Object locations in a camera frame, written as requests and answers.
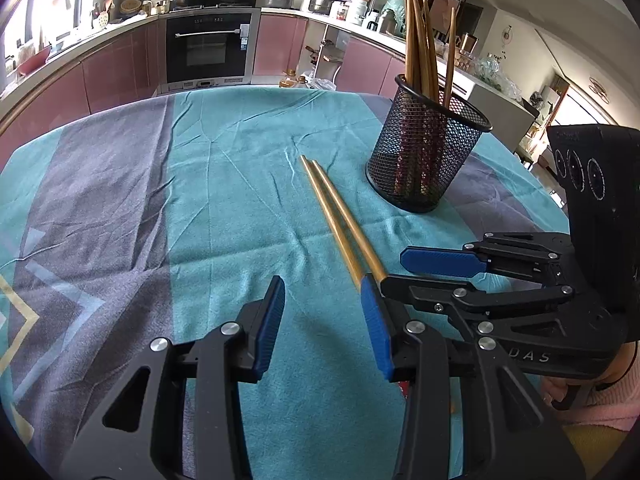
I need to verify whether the black mesh utensil cup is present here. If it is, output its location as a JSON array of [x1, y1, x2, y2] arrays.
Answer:
[[366, 74, 492, 214]]

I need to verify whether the black built-in oven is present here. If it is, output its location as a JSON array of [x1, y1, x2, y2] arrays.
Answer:
[[165, 8, 260, 86]]

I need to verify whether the steel stock pot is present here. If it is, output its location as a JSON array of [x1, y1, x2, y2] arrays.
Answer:
[[308, 0, 338, 15]]

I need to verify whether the pink sleeve forearm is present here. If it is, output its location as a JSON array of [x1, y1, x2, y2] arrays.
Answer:
[[559, 376, 639, 432]]

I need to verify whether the black camera box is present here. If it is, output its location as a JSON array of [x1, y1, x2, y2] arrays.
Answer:
[[547, 124, 639, 323]]

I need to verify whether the red bowl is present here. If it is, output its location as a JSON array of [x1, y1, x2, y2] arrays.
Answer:
[[17, 44, 51, 76]]

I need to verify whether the teal grey tablecloth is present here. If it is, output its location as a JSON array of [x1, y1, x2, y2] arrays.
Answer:
[[1, 87, 568, 479]]

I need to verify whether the person's right hand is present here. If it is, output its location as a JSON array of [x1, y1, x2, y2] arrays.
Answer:
[[540, 342, 638, 410]]

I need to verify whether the single wooden chopstick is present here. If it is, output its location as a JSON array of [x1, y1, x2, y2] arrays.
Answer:
[[442, 6, 457, 108]]

